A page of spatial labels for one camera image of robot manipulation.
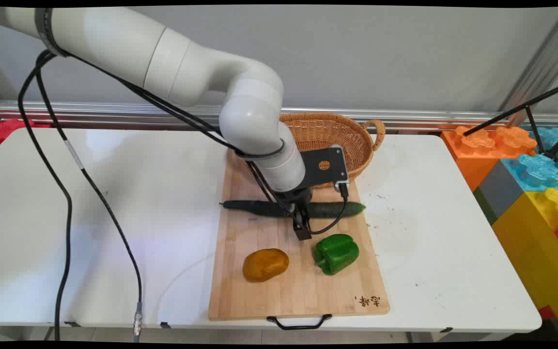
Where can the orange toy block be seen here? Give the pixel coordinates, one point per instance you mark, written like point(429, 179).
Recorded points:
point(472, 150)

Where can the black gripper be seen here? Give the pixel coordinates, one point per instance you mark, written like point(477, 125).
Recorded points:
point(296, 199)

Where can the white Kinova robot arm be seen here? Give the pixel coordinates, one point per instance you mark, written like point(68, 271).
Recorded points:
point(114, 43)

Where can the black tripod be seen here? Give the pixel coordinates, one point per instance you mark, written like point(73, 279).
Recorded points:
point(511, 112)

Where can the bamboo cutting board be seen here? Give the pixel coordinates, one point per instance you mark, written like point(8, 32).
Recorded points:
point(298, 286)

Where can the aluminium frame rail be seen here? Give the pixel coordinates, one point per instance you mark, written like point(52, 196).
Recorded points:
point(114, 114)

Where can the yellow toy block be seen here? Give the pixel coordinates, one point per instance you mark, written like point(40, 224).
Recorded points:
point(535, 252)

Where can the black wrist camera mount plate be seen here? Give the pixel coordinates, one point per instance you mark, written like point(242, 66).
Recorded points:
point(325, 167)

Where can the brown potato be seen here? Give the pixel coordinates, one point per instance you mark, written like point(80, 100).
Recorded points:
point(265, 265)

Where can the woven wicker basket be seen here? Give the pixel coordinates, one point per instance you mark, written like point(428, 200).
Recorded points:
point(322, 128)

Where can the light blue toy block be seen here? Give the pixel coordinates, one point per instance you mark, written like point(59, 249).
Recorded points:
point(550, 136)

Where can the dark green cucumber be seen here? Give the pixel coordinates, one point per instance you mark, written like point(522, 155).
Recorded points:
point(337, 209)

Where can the green bell pepper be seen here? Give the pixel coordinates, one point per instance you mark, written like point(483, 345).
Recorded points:
point(337, 253)

